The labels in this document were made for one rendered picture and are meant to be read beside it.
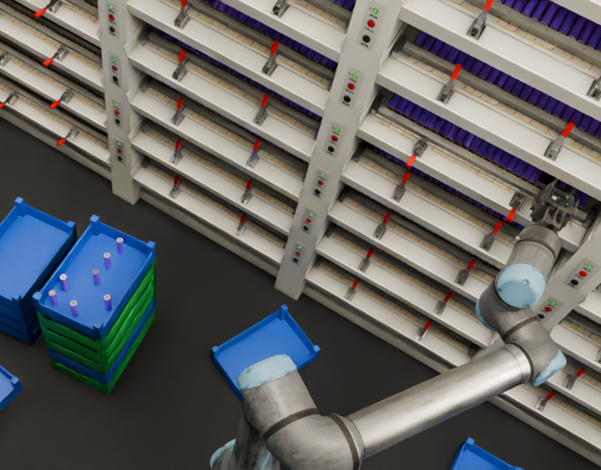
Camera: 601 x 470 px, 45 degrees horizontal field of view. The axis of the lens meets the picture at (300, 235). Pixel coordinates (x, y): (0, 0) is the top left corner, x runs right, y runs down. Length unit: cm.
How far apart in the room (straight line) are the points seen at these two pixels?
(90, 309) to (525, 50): 129
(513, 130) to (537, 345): 47
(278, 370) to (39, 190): 162
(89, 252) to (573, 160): 132
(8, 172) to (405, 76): 166
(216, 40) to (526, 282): 99
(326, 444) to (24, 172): 183
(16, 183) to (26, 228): 44
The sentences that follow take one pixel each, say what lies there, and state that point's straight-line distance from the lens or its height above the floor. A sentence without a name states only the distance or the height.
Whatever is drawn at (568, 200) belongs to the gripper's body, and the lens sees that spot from 173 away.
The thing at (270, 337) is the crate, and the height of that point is 0.
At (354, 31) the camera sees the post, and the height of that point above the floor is 120.
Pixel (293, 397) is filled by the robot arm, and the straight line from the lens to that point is 138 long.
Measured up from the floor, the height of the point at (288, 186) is 55.
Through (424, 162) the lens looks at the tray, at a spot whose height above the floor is 93.
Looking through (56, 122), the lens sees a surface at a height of 18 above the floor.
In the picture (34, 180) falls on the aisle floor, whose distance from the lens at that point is 285.
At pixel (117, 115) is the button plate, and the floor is 46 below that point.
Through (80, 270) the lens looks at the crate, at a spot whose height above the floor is 40.
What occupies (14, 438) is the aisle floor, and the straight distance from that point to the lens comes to 241.
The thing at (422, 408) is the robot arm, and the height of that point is 96.
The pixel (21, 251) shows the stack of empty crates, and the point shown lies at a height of 24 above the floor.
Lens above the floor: 226
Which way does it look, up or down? 56 degrees down
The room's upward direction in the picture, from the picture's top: 17 degrees clockwise
